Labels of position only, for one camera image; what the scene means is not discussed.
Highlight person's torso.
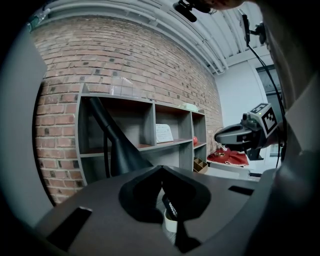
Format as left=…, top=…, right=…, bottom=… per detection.
left=259, top=0, right=320, bottom=256

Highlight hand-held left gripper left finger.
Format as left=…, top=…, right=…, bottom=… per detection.
left=34, top=165, right=176, bottom=256

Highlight black desk lamp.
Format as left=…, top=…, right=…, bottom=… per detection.
left=88, top=96, right=155, bottom=178

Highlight cream desk organizer box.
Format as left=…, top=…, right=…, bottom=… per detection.
left=163, top=208, right=178, bottom=233

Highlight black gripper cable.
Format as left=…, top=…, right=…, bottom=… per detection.
left=246, top=42, right=287, bottom=168

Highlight black chest device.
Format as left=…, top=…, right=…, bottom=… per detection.
left=238, top=8, right=267, bottom=46

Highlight grey wooden shelf unit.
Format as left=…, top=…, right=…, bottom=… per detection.
left=76, top=82, right=208, bottom=186

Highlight green wipes packet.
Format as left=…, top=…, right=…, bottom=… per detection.
left=178, top=102, right=198, bottom=112

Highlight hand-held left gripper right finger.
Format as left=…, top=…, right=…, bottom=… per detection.
left=162, top=165, right=262, bottom=254

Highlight black remote control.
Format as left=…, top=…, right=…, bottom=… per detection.
left=161, top=193, right=179, bottom=218

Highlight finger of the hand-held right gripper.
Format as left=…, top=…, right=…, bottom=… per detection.
left=214, top=129, right=251, bottom=152
left=217, top=124, right=247, bottom=132

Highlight grey refrigerator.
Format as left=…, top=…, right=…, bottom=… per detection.
left=0, top=24, right=55, bottom=226

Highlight wooden desk organizer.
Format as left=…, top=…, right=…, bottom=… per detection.
left=193, top=156, right=209, bottom=175

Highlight clear plastic bottle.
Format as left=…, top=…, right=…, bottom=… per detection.
left=26, top=7, right=51, bottom=31

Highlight clear acrylic holder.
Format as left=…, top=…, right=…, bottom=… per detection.
left=109, top=76, right=141, bottom=98

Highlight white notice card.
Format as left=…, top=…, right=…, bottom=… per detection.
left=155, top=123, right=175, bottom=144

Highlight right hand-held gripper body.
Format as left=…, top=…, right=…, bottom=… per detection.
left=240, top=102, right=279, bottom=161

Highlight black head-worn camera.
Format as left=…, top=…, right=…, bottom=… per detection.
left=172, top=0, right=212, bottom=23

